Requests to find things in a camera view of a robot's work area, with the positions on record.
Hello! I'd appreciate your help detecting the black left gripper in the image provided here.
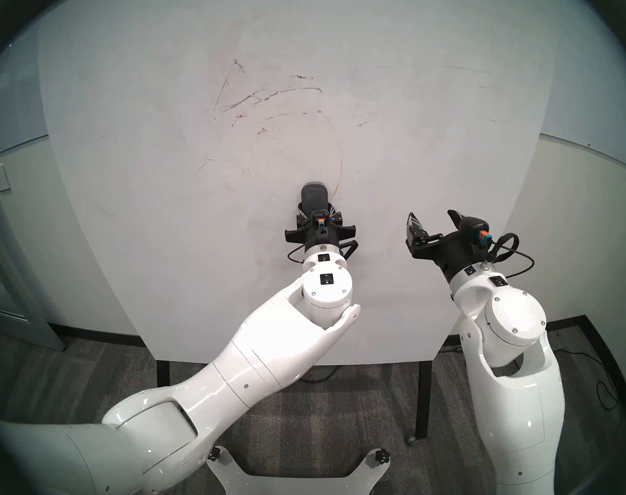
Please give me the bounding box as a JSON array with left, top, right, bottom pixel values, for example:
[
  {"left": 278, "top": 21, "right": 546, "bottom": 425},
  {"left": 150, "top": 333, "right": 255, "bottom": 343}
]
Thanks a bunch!
[{"left": 284, "top": 204, "right": 357, "bottom": 251}]

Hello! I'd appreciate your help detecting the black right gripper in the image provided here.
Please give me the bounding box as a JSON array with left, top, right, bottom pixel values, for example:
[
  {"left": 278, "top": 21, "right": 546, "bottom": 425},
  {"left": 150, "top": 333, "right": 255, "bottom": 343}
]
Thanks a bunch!
[{"left": 404, "top": 209, "right": 492, "bottom": 283}]

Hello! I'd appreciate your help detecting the dark grey whiteboard eraser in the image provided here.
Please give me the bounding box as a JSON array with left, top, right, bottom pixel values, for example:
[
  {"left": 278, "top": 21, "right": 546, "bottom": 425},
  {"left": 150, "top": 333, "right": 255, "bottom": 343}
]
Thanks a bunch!
[{"left": 300, "top": 183, "right": 330, "bottom": 214}]

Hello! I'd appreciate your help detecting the large white whiteboard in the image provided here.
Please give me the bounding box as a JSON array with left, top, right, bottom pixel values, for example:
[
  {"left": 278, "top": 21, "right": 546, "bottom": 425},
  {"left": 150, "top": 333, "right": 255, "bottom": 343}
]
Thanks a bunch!
[{"left": 37, "top": 0, "right": 557, "bottom": 366}]

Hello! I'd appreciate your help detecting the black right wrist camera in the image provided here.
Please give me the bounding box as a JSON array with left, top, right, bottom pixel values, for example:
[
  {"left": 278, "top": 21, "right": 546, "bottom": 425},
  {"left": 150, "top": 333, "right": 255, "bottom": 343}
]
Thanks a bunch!
[{"left": 460, "top": 217, "right": 492, "bottom": 248}]

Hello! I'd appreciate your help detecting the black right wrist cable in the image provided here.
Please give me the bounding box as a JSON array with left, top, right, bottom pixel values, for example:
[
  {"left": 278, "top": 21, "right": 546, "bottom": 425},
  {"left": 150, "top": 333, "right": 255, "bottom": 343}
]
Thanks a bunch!
[{"left": 484, "top": 233, "right": 536, "bottom": 279}]

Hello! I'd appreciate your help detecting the wall glass board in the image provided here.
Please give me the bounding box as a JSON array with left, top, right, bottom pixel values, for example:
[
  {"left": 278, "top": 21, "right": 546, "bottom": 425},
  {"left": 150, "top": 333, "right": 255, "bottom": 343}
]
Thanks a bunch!
[
  {"left": 0, "top": 40, "right": 49, "bottom": 157},
  {"left": 539, "top": 51, "right": 626, "bottom": 180}
]

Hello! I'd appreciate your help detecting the looped black floor cable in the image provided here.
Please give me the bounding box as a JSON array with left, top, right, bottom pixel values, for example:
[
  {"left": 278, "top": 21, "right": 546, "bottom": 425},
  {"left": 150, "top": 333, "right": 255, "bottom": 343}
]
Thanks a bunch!
[{"left": 550, "top": 344, "right": 623, "bottom": 409}]

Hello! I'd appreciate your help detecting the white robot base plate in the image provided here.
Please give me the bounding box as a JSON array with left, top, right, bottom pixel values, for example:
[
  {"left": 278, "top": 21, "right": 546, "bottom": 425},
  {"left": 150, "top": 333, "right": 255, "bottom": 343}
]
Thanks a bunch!
[{"left": 207, "top": 446, "right": 391, "bottom": 495}]

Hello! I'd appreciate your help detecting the glass door with grey frame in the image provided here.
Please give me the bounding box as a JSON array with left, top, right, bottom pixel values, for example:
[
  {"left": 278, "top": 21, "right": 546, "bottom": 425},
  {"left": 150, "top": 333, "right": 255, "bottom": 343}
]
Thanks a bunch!
[{"left": 0, "top": 154, "right": 66, "bottom": 351}]

